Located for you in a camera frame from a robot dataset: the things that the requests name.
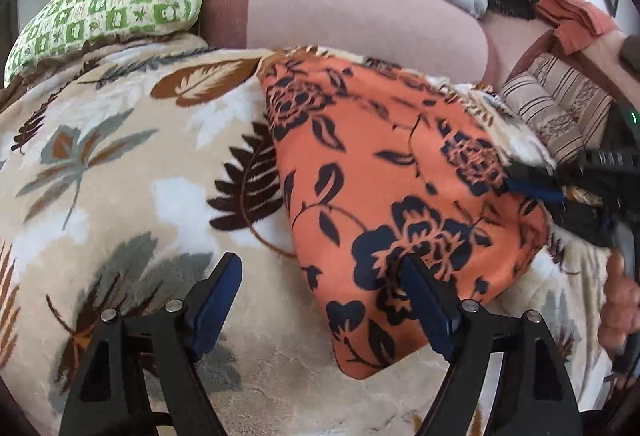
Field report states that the orange floral cloth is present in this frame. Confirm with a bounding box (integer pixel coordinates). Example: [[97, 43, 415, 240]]
[[255, 46, 553, 382]]

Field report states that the pink bolster pillow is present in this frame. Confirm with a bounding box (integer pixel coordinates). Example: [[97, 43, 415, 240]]
[[200, 0, 501, 84]]

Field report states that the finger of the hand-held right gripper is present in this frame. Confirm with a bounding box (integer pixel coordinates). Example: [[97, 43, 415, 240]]
[[506, 162, 592, 187], [504, 180, 617, 247]]

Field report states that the rust red cloth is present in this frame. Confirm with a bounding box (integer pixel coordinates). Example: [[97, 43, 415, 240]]
[[535, 0, 618, 56]]

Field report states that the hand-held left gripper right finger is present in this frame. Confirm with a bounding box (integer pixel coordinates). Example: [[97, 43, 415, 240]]
[[399, 255, 584, 436]]

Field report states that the person's right hand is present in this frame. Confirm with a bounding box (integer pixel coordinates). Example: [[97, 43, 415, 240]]
[[599, 250, 640, 353]]

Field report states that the green patterned pillow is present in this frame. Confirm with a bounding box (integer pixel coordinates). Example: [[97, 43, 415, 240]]
[[4, 0, 226, 84]]

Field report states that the striped beige cushion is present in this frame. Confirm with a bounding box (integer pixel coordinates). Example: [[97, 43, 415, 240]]
[[497, 53, 616, 167]]

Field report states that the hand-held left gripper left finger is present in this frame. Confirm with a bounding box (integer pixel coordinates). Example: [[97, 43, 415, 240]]
[[59, 252, 244, 436]]

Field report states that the tan sofa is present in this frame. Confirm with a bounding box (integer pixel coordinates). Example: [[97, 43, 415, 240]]
[[505, 28, 640, 117]]

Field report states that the leaf printed beige blanket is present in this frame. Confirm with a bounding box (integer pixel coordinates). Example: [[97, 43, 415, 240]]
[[0, 33, 621, 436]]

